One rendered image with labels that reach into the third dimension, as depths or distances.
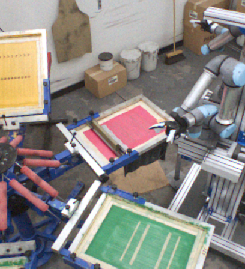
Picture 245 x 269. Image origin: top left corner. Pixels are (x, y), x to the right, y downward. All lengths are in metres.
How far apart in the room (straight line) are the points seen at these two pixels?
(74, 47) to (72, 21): 0.35
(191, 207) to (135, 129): 0.95
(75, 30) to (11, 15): 0.83
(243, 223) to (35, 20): 3.17
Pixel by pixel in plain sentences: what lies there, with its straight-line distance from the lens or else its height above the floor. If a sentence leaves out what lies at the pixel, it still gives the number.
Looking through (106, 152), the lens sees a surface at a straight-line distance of 2.71.
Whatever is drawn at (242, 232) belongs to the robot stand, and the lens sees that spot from 3.27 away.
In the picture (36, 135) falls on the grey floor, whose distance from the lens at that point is 4.40.
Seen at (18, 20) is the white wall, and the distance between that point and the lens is 4.24.
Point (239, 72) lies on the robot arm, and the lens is 1.97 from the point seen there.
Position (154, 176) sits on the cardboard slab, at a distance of 3.74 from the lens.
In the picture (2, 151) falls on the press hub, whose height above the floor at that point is 1.31.
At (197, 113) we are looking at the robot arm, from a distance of 1.94.
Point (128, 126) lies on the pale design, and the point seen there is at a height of 0.95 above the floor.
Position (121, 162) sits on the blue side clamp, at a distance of 2.57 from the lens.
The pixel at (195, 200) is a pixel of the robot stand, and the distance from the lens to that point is 3.36.
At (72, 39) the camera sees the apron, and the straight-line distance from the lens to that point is 4.58.
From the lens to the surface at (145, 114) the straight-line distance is 3.04.
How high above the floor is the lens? 2.93
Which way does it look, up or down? 45 degrees down
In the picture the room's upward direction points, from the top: 3 degrees counter-clockwise
